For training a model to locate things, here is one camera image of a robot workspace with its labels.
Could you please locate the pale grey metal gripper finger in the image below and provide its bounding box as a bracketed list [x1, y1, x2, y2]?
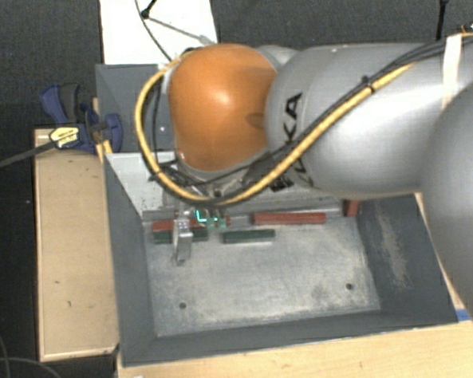
[169, 215, 197, 267]

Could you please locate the pale wood flat board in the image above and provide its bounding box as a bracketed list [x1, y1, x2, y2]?
[24, 124, 122, 364]

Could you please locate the dark green flat block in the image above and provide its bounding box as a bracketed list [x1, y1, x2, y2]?
[220, 228, 278, 245]
[152, 228, 210, 246]

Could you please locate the red-brown flat block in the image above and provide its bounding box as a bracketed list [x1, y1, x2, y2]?
[151, 215, 233, 235]
[249, 207, 328, 230]
[342, 199, 361, 219]

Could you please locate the grey metal bin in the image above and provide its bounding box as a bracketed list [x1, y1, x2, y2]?
[95, 42, 461, 368]

